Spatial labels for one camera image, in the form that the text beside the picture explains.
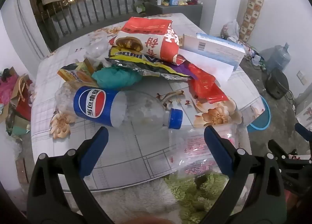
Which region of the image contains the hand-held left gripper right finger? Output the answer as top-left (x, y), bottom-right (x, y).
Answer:
top-left (199, 125), bottom-right (285, 224)

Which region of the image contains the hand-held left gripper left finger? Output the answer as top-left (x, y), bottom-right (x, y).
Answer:
top-left (26, 127), bottom-right (115, 224)

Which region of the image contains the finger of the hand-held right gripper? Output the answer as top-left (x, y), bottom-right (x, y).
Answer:
top-left (268, 139), bottom-right (312, 165)
top-left (294, 123), bottom-right (312, 143)

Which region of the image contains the blue plastic wastebasket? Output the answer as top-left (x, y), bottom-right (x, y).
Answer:
top-left (247, 96), bottom-right (271, 133)

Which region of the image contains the cola bottle with blue label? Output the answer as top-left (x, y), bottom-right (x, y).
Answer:
top-left (55, 83), bottom-right (183, 129)

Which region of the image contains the red plastic wrapper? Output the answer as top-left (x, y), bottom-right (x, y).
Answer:
top-left (188, 64), bottom-right (230, 104)

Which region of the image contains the teal plastic bag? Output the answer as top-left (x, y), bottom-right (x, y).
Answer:
top-left (91, 66), bottom-right (142, 89)

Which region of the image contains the orange cookie box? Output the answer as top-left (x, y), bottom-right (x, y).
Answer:
top-left (57, 59), bottom-right (98, 85)

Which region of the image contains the white paper sheet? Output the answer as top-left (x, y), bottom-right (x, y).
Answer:
top-left (179, 49), bottom-right (233, 82)

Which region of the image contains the purple wrapper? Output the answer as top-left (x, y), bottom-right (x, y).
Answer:
top-left (171, 55), bottom-right (195, 78)

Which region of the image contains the yellow and black snack bag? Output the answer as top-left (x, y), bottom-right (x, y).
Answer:
top-left (105, 47), bottom-right (193, 81)

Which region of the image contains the white and blue carton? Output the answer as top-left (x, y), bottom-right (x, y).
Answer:
top-left (182, 33), bottom-right (246, 71)

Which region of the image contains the clear plastic bag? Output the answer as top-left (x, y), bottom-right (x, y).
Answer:
top-left (84, 41), bottom-right (113, 65)

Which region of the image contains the red and white snack bag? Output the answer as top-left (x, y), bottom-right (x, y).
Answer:
top-left (108, 17), bottom-right (181, 65)

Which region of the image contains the white water dispenser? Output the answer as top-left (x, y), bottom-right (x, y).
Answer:
top-left (295, 101), bottom-right (312, 127)

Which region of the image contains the green fluffy cloth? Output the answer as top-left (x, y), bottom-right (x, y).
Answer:
top-left (164, 172), bottom-right (236, 223)

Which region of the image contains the dark rice cooker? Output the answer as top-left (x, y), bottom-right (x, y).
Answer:
top-left (265, 68), bottom-right (290, 100)

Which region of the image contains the blue water jug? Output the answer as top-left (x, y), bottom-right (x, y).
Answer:
top-left (266, 42), bottom-right (292, 72)

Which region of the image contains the red gift bag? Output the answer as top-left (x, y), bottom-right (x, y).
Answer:
top-left (10, 74), bottom-right (35, 122)

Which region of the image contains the pink plastic bag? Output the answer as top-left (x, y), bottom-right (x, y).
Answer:
top-left (0, 75), bottom-right (19, 104)

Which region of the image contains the white plastic bag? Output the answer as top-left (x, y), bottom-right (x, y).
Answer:
top-left (221, 19), bottom-right (240, 42)

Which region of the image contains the grey cabinet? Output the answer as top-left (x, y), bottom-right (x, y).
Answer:
top-left (144, 1), bottom-right (203, 27)

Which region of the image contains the wall socket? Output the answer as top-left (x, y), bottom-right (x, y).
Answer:
top-left (297, 70), bottom-right (308, 85)

